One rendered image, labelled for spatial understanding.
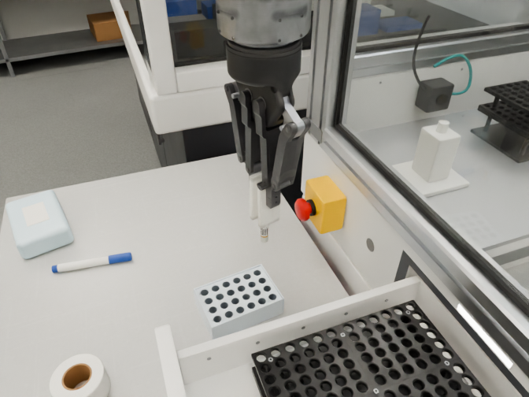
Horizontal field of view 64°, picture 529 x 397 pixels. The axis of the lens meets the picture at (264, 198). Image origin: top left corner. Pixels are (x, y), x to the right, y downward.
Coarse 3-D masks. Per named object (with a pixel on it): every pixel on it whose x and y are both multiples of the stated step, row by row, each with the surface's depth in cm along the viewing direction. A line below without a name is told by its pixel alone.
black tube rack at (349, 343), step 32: (352, 320) 53; (384, 320) 53; (416, 320) 53; (288, 352) 49; (320, 352) 49; (352, 352) 49; (384, 352) 49; (416, 352) 50; (448, 352) 50; (288, 384) 49; (320, 384) 46; (352, 384) 46; (384, 384) 46; (416, 384) 49; (448, 384) 46; (480, 384) 46
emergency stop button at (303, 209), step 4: (300, 200) 72; (304, 200) 72; (296, 204) 73; (300, 204) 72; (304, 204) 71; (308, 204) 73; (296, 208) 73; (300, 208) 72; (304, 208) 71; (308, 208) 71; (296, 212) 74; (300, 212) 72; (304, 212) 71; (308, 212) 71; (300, 216) 72; (304, 216) 72; (308, 216) 72; (304, 220) 72
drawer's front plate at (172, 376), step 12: (156, 336) 48; (168, 336) 48; (168, 348) 46; (168, 360) 45; (168, 372) 44; (180, 372) 44; (168, 384) 43; (180, 384) 43; (168, 396) 42; (180, 396) 42
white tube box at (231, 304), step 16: (240, 272) 72; (256, 272) 73; (208, 288) 70; (224, 288) 70; (240, 288) 71; (256, 288) 70; (272, 288) 70; (208, 304) 67; (224, 304) 68; (240, 304) 67; (256, 304) 67; (272, 304) 67; (208, 320) 65; (224, 320) 65; (240, 320) 66; (256, 320) 68
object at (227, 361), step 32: (384, 288) 57; (416, 288) 59; (288, 320) 53; (320, 320) 55; (448, 320) 54; (192, 352) 50; (224, 352) 52; (480, 352) 50; (192, 384) 53; (224, 384) 53; (256, 384) 53
